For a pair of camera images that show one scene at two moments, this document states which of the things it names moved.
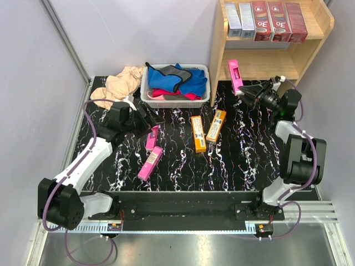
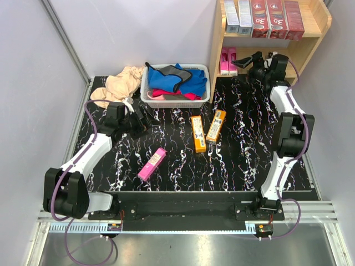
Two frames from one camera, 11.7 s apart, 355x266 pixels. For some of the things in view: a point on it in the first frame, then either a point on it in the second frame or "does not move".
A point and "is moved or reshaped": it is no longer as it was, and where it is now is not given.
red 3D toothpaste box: x=281 y=31 is moved or reshaped
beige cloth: x=118 y=86 does not move
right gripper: x=253 y=91 to x=244 y=62
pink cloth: x=161 y=97 does not move
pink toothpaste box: x=235 y=77 to x=224 y=61
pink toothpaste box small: x=150 y=163 is moved or reshaped
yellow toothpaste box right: x=216 y=127 does not move
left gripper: x=150 y=119 does not move
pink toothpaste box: x=152 y=137 to x=232 y=56
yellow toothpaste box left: x=198 y=134 does not move
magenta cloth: x=189 y=96 does not move
